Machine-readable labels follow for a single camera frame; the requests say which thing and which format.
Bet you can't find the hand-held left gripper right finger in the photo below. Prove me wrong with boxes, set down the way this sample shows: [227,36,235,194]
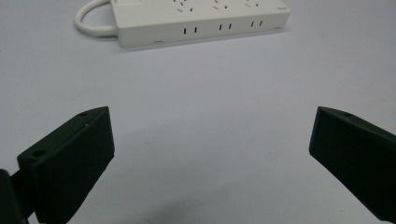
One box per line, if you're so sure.
[308,105,396,224]

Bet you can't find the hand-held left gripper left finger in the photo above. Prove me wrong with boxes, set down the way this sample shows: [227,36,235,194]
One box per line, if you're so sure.
[16,105,116,224]

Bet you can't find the white power strip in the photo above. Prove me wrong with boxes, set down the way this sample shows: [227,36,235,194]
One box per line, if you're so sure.
[109,0,291,49]

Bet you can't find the white power strip cable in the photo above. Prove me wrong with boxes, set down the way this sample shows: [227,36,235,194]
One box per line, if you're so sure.
[74,0,119,38]

